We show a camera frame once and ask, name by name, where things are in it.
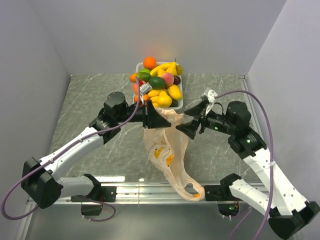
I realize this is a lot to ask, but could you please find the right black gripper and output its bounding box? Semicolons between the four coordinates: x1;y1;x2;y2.
175;100;236;139

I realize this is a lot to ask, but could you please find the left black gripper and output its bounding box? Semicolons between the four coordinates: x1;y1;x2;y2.
116;99;172;129

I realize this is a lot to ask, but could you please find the translucent orange plastic bag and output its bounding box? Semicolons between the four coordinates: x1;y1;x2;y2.
143;108;205;202

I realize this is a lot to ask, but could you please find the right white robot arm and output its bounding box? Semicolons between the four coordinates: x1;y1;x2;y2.
176;100;320;240

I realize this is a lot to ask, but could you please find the fake red apple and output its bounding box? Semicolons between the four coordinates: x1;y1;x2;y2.
133;94;150;103

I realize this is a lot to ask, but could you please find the fake yellow mango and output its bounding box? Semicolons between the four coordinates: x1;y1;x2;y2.
167;84;183;101

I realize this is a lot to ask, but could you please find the fake green lime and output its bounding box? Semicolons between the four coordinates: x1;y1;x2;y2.
148;76;165;89

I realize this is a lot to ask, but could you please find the fake left peach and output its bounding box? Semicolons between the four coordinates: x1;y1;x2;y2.
132;80;146;95

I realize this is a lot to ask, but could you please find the fake dark plum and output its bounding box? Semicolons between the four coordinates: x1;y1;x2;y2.
173;75;181;86

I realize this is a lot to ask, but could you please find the fake red green mango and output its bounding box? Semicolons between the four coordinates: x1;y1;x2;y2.
129;72;152;83

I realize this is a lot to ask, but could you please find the fake pink peach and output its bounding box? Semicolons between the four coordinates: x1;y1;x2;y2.
161;72;175;86

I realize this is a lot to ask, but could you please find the fake banana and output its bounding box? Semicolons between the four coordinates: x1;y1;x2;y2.
150;62;171;77

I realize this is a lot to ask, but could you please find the fake yellow pear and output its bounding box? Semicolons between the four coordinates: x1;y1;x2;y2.
165;60;183;76

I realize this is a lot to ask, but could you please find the fake orange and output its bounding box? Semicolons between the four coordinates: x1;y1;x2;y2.
143;56;157;70

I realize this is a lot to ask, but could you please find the white plastic fruit tray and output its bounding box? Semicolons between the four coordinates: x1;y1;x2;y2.
135;62;184;111

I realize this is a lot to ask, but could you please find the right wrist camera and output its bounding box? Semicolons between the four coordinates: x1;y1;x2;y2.
200;87;218;115

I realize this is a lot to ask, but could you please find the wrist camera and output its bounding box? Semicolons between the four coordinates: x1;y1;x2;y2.
139;82;152;100
200;87;218;115

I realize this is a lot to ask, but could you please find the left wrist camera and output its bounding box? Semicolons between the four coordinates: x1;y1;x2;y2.
139;82;152;100

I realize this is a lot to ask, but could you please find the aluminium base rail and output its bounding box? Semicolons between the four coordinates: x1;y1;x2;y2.
24;181;266;206

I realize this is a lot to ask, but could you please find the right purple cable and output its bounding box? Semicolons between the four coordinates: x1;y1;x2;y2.
216;89;275;240

